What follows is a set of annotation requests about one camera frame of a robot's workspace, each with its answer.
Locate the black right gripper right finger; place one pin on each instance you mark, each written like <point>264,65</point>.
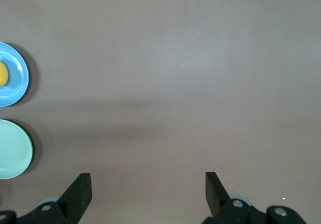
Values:
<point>218,204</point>

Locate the blue plate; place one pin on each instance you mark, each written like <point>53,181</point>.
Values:
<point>18,78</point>

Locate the yellow lemon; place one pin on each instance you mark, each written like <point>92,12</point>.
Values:
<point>3,74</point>

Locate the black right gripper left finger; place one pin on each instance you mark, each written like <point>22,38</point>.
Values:
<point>75,201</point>

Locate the green plate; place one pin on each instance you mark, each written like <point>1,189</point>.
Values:
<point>15,148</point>

